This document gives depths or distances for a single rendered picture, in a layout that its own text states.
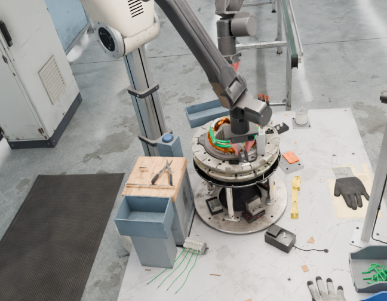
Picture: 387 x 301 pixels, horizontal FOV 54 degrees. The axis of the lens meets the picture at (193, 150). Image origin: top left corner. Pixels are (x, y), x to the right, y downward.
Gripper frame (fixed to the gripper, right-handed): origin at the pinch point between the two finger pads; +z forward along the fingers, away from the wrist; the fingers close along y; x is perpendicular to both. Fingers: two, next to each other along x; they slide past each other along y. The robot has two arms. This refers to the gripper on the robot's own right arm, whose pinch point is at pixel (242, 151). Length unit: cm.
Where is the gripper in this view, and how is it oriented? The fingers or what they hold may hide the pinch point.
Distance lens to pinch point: 122.8
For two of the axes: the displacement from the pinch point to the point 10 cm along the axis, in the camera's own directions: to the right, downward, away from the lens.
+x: -1.1, -6.1, 7.9
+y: 9.9, -1.7, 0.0
